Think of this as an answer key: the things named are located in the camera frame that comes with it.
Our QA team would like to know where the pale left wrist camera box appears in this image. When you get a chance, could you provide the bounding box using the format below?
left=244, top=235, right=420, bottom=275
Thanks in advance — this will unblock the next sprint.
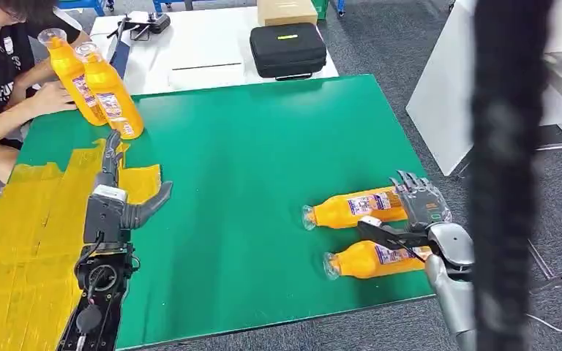
left=91, top=184, right=129, bottom=205

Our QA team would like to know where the green table mat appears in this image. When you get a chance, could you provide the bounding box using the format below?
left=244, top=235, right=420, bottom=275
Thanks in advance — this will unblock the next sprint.
left=15, top=73, right=435, bottom=351

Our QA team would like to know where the black zip carrying case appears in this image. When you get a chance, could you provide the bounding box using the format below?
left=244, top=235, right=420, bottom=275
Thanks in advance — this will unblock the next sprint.
left=249, top=22, right=329, bottom=81

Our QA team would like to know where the blue flat folder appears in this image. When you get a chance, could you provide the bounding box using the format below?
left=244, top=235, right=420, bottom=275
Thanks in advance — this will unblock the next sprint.
left=108, top=40, right=132, bottom=81

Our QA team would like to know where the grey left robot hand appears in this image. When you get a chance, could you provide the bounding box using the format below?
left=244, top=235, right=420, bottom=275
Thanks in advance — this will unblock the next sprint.
left=83, top=130, right=174, bottom=246

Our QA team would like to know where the black fuzzy cable sleeve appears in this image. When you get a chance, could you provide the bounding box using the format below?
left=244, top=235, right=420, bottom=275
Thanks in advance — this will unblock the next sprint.
left=468, top=0, right=555, bottom=351

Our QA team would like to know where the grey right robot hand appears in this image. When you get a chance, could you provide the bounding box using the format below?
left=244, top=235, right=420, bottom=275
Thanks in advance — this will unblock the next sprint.
left=356, top=170, right=453, bottom=251

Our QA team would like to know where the brown cardboard box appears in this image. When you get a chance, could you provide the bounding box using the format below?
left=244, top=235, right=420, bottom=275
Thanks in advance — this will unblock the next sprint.
left=256, top=0, right=319, bottom=28

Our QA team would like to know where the white panel table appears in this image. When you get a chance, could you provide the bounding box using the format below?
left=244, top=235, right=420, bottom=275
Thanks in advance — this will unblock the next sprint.
left=405, top=0, right=562, bottom=178

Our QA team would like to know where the black handheld device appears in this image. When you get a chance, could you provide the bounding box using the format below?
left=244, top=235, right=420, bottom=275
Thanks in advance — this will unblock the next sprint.
left=107, top=11, right=172, bottom=42

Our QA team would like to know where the green plastic crate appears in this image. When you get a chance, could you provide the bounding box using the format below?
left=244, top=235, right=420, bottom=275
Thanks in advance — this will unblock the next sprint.
left=310, top=0, right=331, bottom=20

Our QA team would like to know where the person's right hand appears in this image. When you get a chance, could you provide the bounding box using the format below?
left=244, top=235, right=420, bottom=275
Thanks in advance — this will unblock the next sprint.
left=28, top=80, right=79, bottom=116

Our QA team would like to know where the orange drink bottle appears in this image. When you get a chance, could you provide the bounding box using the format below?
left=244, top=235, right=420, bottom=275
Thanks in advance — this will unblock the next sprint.
left=322, top=240, right=433, bottom=282
left=301, top=186, right=409, bottom=232
left=37, top=28, right=108, bottom=127
left=74, top=41, right=145, bottom=141

